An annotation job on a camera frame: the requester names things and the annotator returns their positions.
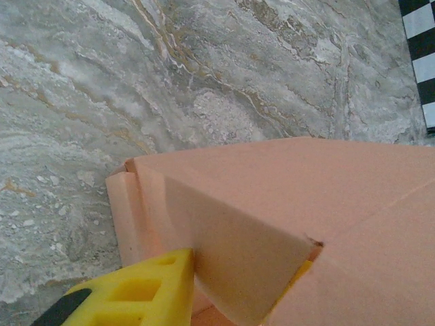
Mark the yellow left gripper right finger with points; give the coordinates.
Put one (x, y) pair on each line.
(296, 280)

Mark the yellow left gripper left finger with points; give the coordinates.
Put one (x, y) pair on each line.
(112, 305)

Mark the orange paper box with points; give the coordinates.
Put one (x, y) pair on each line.
(340, 220)

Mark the black white checkerboard board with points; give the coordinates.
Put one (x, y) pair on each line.
(421, 51)

